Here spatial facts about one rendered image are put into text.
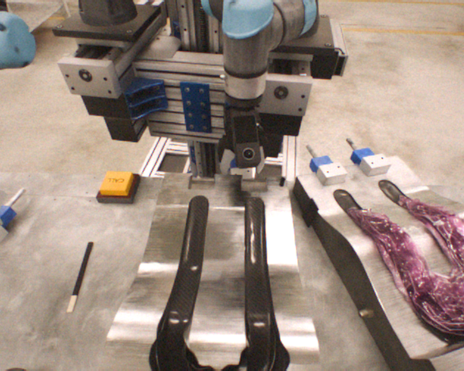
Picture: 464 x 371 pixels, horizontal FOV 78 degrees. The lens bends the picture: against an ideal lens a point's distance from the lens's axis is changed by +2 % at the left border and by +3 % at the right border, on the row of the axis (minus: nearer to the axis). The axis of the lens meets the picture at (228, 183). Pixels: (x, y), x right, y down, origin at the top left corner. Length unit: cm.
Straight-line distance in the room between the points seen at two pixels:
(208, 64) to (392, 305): 72
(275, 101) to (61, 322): 63
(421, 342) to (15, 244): 74
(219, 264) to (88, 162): 173
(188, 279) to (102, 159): 170
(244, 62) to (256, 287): 35
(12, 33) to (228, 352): 52
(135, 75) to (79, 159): 131
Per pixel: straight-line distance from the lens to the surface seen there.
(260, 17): 48
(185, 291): 46
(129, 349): 42
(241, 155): 52
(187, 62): 90
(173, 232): 53
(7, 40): 54
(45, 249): 71
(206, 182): 62
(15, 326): 66
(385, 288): 54
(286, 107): 75
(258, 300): 45
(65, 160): 222
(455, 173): 234
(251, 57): 49
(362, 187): 69
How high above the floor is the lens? 133
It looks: 48 degrees down
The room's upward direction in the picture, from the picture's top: straight up
